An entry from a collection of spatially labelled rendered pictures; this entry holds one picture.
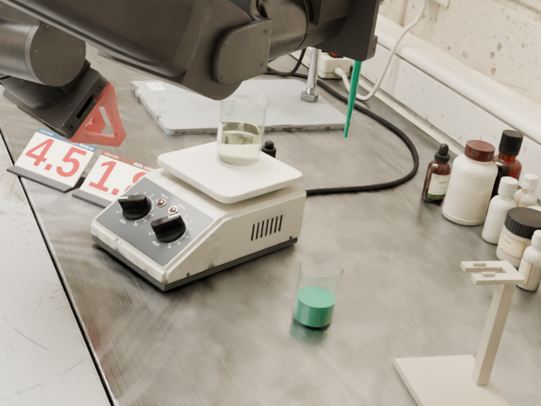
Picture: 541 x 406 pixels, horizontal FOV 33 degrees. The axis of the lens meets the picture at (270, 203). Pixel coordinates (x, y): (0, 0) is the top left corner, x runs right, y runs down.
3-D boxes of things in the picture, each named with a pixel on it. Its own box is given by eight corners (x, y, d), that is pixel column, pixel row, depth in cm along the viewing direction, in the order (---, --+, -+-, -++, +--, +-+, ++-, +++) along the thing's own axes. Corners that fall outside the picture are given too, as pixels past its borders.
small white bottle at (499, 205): (510, 246, 111) (526, 186, 108) (486, 245, 110) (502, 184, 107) (500, 234, 114) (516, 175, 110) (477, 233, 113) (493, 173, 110)
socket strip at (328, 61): (322, 79, 161) (326, 55, 159) (239, 16, 193) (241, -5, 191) (349, 79, 163) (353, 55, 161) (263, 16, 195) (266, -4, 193)
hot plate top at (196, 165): (225, 205, 93) (226, 197, 92) (152, 163, 100) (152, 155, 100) (305, 181, 101) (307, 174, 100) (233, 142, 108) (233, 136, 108)
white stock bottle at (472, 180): (486, 229, 114) (505, 157, 110) (443, 223, 114) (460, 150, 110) (481, 211, 119) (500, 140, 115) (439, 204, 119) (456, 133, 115)
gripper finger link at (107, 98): (113, 98, 96) (55, 48, 88) (154, 121, 91) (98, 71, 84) (74, 151, 95) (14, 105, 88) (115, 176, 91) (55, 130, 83)
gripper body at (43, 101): (52, 51, 90) (1, 7, 85) (113, 83, 84) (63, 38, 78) (13, 104, 90) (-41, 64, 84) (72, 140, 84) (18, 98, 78)
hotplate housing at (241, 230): (163, 296, 91) (170, 225, 87) (87, 242, 99) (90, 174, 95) (314, 240, 106) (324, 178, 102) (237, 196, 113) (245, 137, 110)
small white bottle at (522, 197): (507, 221, 117) (521, 169, 114) (529, 227, 117) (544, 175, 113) (504, 229, 115) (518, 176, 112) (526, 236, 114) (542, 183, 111)
